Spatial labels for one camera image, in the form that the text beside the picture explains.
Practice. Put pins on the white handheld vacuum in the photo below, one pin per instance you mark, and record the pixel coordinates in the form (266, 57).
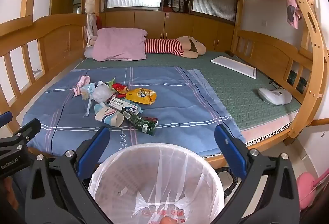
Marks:
(273, 95)

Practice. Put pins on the blue face mask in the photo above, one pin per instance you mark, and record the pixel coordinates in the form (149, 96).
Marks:
(99, 107)

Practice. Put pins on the pink pillow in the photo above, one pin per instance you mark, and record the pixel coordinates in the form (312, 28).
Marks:
(119, 44)

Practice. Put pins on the white red hanging cloth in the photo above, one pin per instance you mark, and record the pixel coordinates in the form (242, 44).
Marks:
(90, 26)

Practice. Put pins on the white blue paper cup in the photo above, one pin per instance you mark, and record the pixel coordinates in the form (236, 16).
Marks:
(109, 117)

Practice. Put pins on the dark green drink carton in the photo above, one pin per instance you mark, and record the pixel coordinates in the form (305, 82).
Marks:
(142, 124)

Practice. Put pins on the light blue glove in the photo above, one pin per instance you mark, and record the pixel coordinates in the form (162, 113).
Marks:
(138, 108)

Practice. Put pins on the pink stool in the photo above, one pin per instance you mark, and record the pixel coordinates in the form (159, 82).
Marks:
(307, 188)

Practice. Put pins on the pink mattress cover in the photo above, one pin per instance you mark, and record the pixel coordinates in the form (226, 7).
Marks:
(270, 126)

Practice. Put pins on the white teal medicine box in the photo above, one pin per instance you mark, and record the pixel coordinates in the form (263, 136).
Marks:
(123, 108)

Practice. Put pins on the green white wrapper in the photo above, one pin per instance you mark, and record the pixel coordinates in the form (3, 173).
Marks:
(111, 82)

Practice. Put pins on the wooden bunk bed frame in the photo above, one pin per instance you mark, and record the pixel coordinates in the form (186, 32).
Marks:
(61, 41)

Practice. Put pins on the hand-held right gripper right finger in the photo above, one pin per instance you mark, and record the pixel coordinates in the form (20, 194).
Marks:
(231, 154)

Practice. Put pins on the yellow snack bag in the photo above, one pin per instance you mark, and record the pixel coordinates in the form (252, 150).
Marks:
(142, 95)

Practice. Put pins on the white flat board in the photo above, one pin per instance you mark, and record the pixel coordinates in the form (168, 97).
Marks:
(232, 65)

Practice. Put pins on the white mesh trash bin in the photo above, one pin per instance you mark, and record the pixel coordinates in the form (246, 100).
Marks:
(154, 162)

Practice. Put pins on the white blue plastic wrapper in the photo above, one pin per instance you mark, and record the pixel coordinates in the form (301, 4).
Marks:
(87, 90)

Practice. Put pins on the green patterned bed mat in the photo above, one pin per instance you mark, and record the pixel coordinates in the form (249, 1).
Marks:
(231, 80)

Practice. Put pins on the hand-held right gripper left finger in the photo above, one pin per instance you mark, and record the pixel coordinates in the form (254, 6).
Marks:
(93, 154)

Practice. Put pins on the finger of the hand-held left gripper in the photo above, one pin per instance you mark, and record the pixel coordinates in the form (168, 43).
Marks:
(25, 131)
(5, 118)

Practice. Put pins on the wooden wall cabinet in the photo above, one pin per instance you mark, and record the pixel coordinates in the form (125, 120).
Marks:
(167, 31)

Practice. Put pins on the pale blue cushion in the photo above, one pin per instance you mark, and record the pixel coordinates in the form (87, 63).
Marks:
(88, 53)

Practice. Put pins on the pink hanging cloth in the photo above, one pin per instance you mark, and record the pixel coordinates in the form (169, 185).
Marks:
(291, 8)

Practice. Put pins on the white plastic bag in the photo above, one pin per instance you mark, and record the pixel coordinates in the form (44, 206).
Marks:
(101, 93)

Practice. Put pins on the pink wrapper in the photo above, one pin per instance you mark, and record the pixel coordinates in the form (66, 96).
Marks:
(80, 84)

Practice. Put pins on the blue plaid bed sheet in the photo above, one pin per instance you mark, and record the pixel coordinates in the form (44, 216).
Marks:
(180, 100)

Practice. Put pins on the red snack wrapper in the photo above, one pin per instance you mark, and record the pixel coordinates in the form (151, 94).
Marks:
(120, 88)

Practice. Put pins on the white hanging plush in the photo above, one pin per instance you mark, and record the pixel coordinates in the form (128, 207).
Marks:
(90, 3)

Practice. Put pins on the narrow frosted glass panel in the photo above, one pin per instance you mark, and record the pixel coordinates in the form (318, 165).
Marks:
(214, 3)

